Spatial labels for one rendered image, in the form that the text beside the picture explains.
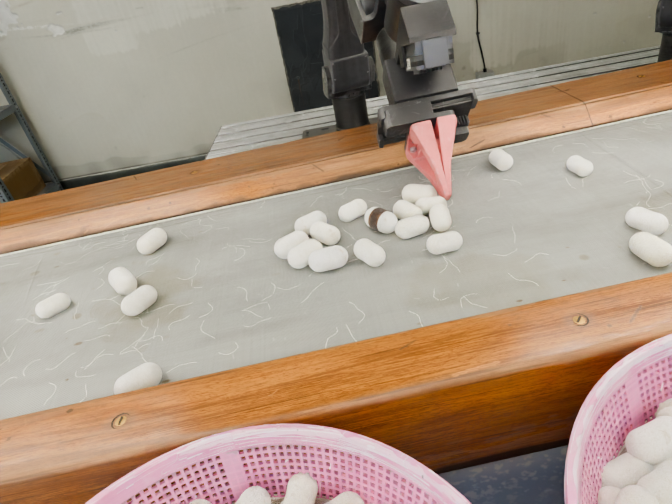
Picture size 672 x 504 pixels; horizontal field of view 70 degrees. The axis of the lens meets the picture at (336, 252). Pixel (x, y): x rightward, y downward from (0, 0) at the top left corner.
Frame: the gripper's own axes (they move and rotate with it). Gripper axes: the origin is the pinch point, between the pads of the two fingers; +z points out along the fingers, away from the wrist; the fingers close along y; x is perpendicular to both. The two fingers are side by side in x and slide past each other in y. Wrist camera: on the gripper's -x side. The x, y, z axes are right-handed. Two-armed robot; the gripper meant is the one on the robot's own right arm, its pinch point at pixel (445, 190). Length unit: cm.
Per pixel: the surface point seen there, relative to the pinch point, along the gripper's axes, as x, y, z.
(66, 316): -2.1, -38.8, 5.3
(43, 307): -3.2, -40.3, 4.2
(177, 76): 154, -70, -146
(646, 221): -7.2, 13.5, 9.1
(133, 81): 154, -92, -148
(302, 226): -0.2, -15.1, 0.6
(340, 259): -4.5, -12.1, 6.1
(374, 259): -5.2, -9.1, 6.9
